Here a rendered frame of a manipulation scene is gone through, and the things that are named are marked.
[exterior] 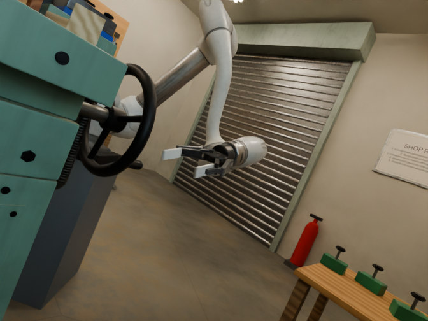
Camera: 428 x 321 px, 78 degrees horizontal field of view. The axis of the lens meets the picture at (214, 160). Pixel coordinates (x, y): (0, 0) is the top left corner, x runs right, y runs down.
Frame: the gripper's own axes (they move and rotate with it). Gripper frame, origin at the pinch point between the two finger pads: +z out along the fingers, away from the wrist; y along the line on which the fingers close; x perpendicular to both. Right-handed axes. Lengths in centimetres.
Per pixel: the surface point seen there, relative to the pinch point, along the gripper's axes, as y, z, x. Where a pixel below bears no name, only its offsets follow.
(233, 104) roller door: -192, -274, 20
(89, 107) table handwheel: -8.9, 21.4, -13.0
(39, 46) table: 17.2, 38.2, -25.0
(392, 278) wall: 63, -216, 119
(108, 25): -7.0, 18.8, -30.3
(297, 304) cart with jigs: 32, -43, 55
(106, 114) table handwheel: -8.9, 17.5, -11.4
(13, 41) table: 17, 40, -25
